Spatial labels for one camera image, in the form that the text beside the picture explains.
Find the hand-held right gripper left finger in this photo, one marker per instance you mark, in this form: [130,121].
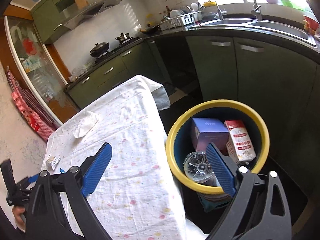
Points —
[97,170]

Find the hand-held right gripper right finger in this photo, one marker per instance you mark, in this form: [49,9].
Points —
[220,170]

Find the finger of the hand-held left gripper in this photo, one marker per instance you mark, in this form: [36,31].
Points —
[62,170]
[31,179]

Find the white wrapper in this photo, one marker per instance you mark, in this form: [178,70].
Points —
[53,162]

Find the clear plastic bottle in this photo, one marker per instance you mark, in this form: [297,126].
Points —
[197,166]

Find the red and white carton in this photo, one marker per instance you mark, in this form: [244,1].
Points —
[240,142]

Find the purple cardboard box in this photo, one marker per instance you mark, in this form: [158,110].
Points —
[210,135]

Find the yellow-rimmed blue bin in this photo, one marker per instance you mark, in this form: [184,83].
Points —
[172,140]

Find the person's left hand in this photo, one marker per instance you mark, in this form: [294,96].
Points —
[17,216]

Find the white dotted tablecloth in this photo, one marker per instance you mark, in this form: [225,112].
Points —
[130,142]

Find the crumpled white tissue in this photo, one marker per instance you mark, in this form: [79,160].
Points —
[85,126]

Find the dark red gingham apron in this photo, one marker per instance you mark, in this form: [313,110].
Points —
[41,112]

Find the clear plastic bag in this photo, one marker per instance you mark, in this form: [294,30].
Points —
[75,76]

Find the green base cabinets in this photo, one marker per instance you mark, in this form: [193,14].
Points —
[215,67]

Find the frosted glass sliding door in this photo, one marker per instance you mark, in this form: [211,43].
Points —
[37,62]

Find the black lidded wok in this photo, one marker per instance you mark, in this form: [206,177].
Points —
[100,48]

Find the black gas stove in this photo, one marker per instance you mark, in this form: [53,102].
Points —
[113,48]

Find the small steel pot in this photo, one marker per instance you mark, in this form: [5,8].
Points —
[123,38]

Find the steel kitchen sink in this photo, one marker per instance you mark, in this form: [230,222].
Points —
[275,30]

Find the black frying pan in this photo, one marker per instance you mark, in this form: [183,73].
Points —
[151,29]

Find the green upper cabinets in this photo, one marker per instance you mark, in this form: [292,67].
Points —
[45,20]

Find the white dish rack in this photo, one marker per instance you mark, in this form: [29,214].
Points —
[175,22]

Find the small chrome faucet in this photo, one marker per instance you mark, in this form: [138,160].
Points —
[221,13]

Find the steel range hood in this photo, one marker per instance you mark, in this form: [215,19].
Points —
[95,10]

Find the tall chrome faucet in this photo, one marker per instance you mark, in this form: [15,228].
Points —
[257,12]

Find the dark sauce bottle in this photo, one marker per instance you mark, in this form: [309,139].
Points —
[168,12]

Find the yellow sponge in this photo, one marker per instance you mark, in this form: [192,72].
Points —
[209,3]

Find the red container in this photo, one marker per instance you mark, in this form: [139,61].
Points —
[311,23]

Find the white bowl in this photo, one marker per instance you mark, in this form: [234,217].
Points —
[271,0]

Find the green plastic container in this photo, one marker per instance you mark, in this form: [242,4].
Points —
[292,3]

